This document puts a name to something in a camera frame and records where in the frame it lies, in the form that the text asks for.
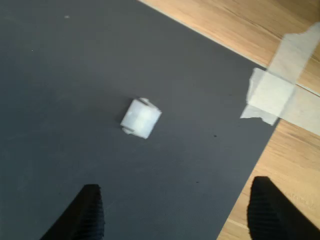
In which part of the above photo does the white tape strip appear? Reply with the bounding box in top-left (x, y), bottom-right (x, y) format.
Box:
top-left (246, 66), bottom-right (320, 137)
top-left (239, 21), bottom-right (320, 126)

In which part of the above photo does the dark grey mat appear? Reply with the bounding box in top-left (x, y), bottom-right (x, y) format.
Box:
top-left (0, 0), bottom-right (284, 240)

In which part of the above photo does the small white plastic terminal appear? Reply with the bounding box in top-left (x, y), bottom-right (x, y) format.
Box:
top-left (119, 97), bottom-right (163, 140)

